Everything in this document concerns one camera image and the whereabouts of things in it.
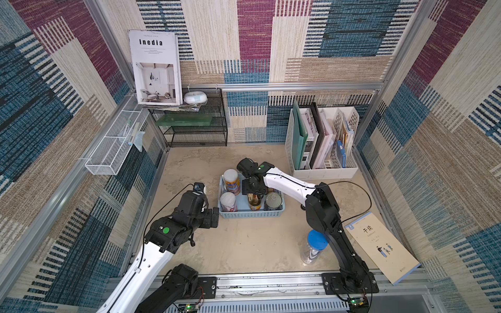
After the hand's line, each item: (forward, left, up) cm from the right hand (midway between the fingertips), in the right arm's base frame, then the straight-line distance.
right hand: (249, 190), depth 95 cm
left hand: (-17, +16, +14) cm, 27 cm away
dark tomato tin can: (-9, -10, +5) cm, 15 cm away
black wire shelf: (+39, +25, +7) cm, 47 cm away
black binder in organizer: (+11, -31, +25) cm, 41 cm away
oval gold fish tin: (-4, -2, -3) cm, 6 cm away
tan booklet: (-25, -54, -6) cm, 59 cm away
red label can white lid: (-10, +9, +7) cm, 15 cm away
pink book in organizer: (+10, -34, +23) cm, 42 cm away
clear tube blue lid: (-29, -23, +14) cm, 39 cm away
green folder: (+10, -22, +25) cm, 35 cm away
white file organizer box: (+24, -46, +20) cm, 56 cm away
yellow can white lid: (0, +7, +8) cm, 11 cm away
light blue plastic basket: (-10, +3, -3) cm, 11 cm away
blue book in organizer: (+13, -44, +12) cm, 47 cm away
